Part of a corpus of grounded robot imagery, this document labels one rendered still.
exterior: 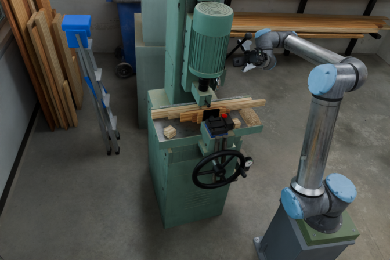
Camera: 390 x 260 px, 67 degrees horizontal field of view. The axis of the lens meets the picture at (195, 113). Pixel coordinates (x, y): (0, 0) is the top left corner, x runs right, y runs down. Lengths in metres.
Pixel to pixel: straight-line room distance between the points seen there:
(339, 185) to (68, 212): 1.78
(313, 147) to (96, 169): 1.78
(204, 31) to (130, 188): 1.50
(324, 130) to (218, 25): 0.61
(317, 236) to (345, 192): 0.29
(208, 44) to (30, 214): 1.76
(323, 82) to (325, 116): 0.15
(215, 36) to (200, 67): 0.17
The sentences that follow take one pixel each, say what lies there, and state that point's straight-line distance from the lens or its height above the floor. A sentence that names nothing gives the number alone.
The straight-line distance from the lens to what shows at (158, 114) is 1.59.
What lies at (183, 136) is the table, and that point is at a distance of 1.52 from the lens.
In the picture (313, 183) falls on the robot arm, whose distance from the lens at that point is 1.43.
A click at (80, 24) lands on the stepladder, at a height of 1.16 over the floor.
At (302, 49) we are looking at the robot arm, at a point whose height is 1.33.
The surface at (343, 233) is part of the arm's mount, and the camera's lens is 1.79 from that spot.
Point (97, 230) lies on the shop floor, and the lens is 2.27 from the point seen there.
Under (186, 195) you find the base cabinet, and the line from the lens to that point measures 1.93.
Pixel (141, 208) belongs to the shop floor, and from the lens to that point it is 2.32.
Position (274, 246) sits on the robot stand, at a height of 0.22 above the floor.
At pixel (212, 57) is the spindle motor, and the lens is 1.36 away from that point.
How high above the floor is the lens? 1.98
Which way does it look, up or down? 40 degrees down
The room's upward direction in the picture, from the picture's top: 7 degrees clockwise
